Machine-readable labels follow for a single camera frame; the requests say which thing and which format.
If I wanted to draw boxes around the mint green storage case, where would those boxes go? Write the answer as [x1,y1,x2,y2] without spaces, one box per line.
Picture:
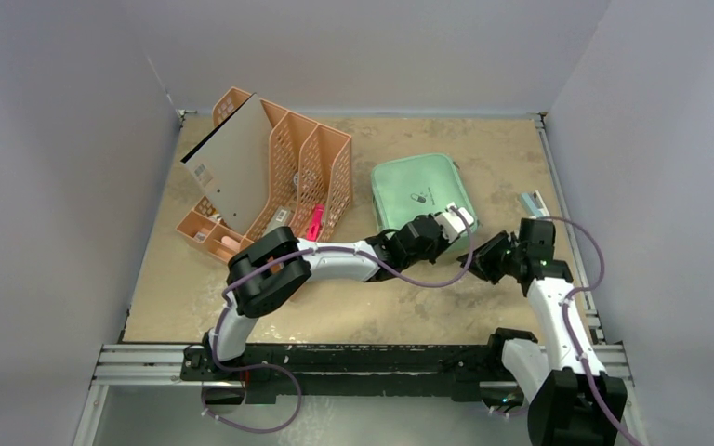
[370,153,479,235]

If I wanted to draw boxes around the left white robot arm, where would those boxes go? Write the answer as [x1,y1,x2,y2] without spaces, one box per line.
[204,207,470,380]

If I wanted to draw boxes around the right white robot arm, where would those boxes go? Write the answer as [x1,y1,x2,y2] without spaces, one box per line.
[458,216,628,445]

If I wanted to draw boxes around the pink marker pen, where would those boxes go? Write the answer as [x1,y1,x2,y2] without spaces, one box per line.
[304,203,324,242]

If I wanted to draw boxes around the pink plastic desk organizer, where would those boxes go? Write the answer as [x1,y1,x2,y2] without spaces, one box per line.
[176,98,353,263]

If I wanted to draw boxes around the grey folder board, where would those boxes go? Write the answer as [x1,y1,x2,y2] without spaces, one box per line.
[181,88,272,235]

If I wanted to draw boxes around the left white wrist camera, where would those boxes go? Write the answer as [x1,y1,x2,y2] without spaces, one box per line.
[434,203,477,244]

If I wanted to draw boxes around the black table front rail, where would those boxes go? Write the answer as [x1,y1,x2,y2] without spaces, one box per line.
[95,341,632,408]

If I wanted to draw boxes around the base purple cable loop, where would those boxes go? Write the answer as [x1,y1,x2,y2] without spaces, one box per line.
[200,359,307,434]

